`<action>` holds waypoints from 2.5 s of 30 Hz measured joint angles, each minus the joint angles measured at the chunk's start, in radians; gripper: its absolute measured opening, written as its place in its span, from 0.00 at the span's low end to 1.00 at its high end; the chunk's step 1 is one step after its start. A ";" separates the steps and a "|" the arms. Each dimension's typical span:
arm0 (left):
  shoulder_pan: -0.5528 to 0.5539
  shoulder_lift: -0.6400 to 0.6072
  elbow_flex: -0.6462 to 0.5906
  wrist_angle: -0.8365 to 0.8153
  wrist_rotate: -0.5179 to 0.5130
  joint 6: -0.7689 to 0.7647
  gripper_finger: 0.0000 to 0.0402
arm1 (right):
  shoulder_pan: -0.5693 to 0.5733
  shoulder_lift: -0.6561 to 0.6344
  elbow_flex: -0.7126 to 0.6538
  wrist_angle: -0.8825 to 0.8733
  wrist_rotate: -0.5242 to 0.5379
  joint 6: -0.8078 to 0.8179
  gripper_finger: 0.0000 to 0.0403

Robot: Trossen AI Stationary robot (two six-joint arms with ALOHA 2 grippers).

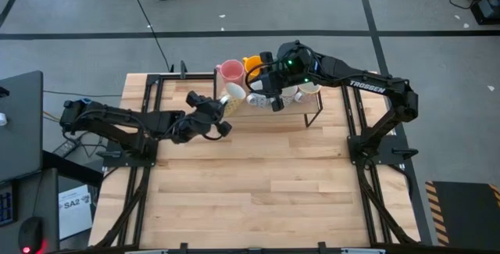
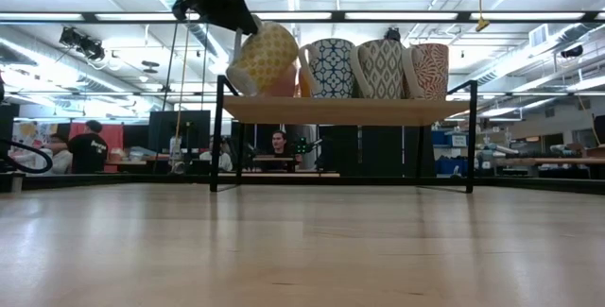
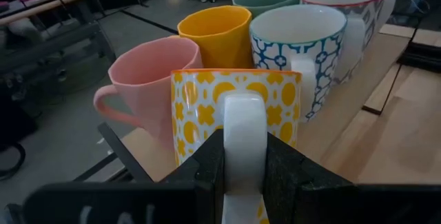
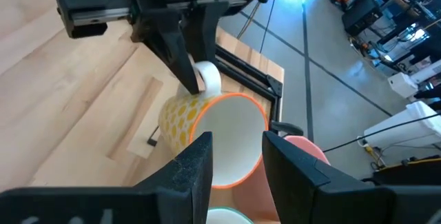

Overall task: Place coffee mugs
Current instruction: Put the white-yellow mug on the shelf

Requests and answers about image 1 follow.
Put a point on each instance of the black mat hazard stripes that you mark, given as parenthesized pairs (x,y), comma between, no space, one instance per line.
(465,211)

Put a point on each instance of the black aluminium table frame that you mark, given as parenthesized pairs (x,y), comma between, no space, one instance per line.
(187,77)

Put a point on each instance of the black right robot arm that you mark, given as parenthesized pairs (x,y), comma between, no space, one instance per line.
(367,86)

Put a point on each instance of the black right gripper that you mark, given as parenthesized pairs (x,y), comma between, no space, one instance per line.
(273,80)

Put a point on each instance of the grey desk with keyboard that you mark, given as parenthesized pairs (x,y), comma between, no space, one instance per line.
(39,199)

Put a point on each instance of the white mug blue tile pattern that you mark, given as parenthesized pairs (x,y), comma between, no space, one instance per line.
(258,99)

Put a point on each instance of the white mug grey diamond pattern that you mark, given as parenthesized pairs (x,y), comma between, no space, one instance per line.
(289,94)

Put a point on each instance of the black power adapter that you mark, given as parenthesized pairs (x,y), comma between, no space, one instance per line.
(66,148)

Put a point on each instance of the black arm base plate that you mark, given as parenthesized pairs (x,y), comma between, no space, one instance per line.
(386,156)
(117,162)

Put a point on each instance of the plain orange mug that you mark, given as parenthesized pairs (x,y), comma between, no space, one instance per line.
(252,64)

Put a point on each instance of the black computer mouse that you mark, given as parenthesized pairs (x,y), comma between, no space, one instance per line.
(31,232)

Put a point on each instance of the black table clamp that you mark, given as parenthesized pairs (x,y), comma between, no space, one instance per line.
(183,69)

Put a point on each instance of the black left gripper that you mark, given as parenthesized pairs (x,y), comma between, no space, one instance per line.
(203,119)

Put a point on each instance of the white mug red leaf pattern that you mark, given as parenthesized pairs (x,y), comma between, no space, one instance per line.
(308,90)

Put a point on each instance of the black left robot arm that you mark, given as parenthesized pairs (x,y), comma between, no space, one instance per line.
(117,123)

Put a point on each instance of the wooden shelf black metal legs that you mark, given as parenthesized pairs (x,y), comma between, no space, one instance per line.
(297,109)

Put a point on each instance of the black equipment case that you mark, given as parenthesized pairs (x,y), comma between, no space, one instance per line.
(486,9)

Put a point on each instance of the black desk beam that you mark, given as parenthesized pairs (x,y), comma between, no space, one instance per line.
(70,167)

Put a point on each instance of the white mug yellow dot pattern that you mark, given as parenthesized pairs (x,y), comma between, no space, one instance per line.
(235,91)

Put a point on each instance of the black keyboard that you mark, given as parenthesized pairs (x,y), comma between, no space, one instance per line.
(6,207)

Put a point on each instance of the plain pink mug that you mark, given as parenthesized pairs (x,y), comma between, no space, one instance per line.
(232,71)

